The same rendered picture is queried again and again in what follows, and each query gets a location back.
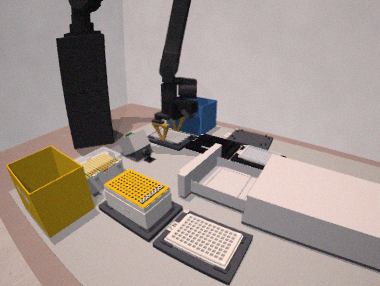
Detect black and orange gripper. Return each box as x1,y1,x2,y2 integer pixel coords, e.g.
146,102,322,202
152,97,186,141

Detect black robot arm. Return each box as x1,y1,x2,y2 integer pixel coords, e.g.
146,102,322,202
64,0,198,120

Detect yellow open-top bin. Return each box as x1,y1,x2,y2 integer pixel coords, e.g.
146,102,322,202
6,146,95,238

